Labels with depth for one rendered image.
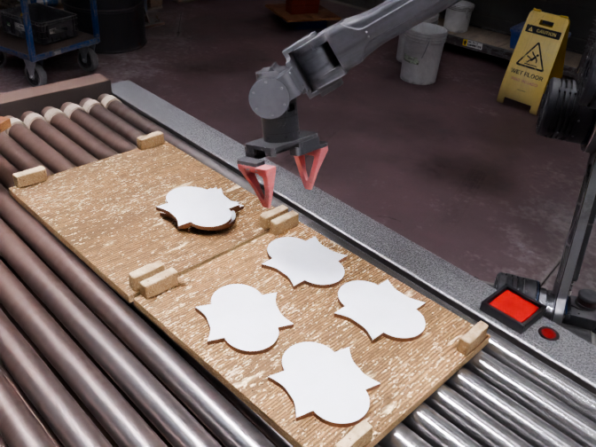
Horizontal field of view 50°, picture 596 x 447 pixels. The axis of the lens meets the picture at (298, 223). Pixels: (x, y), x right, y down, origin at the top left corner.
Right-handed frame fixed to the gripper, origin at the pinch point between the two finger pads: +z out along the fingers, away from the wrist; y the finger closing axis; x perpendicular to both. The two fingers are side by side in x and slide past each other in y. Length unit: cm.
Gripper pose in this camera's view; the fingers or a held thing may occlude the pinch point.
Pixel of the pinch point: (287, 192)
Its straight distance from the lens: 102.3
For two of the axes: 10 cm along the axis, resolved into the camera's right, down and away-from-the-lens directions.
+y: 6.9, -3.3, 6.5
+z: 0.9, 9.2, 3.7
